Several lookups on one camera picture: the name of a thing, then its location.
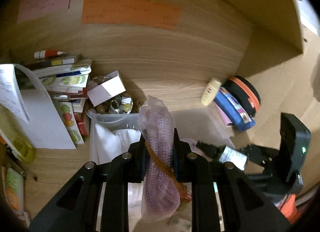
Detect yellow-green spray bottle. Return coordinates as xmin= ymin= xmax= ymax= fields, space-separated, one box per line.
xmin=1 ymin=106 xmax=36 ymax=163

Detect stack of books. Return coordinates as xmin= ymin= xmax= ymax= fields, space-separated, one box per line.
xmin=25 ymin=53 xmax=92 ymax=121

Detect small white cardboard box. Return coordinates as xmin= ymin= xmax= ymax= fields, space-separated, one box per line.
xmin=87 ymin=70 xmax=126 ymax=107

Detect orange sticky note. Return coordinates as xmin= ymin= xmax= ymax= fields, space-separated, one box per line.
xmin=81 ymin=0 xmax=182 ymax=30

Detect cream lotion bottle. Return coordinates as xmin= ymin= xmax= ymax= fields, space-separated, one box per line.
xmin=201 ymin=78 xmax=221 ymax=106

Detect black orange round case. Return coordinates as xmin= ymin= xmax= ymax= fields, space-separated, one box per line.
xmin=223 ymin=75 xmax=261 ymax=117

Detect orange sleeve forearm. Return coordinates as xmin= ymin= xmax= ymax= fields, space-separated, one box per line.
xmin=277 ymin=194 xmax=300 ymax=224

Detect orange green lotion tube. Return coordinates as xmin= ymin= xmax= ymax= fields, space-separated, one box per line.
xmin=5 ymin=168 xmax=24 ymax=216

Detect red white marker pen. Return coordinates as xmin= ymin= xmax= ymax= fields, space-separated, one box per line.
xmin=34 ymin=50 xmax=65 ymax=59

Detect clear plastic storage bin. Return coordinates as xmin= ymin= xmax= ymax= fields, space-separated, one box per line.
xmin=90 ymin=108 xmax=235 ymax=148

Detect pink rope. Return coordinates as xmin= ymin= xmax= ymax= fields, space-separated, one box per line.
xmin=137 ymin=95 xmax=193 ymax=223

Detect fruit pattern card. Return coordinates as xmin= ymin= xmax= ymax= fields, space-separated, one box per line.
xmin=55 ymin=101 xmax=84 ymax=145

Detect blue patterned pencil pouch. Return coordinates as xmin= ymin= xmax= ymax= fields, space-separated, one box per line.
xmin=214 ymin=87 xmax=255 ymax=132

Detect pink flat pouch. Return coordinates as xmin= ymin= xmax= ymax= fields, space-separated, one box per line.
xmin=213 ymin=102 xmax=233 ymax=127

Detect pink macaron case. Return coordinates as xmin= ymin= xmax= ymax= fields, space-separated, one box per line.
xmin=182 ymin=138 xmax=206 ymax=157

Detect white drawstring pouch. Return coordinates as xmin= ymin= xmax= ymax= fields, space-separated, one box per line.
xmin=90 ymin=124 xmax=141 ymax=164

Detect white bowl of trinkets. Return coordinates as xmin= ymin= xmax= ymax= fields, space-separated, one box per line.
xmin=85 ymin=92 xmax=133 ymax=119

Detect white paper folder stand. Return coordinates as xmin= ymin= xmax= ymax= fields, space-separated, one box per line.
xmin=1 ymin=64 xmax=76 ymax=150

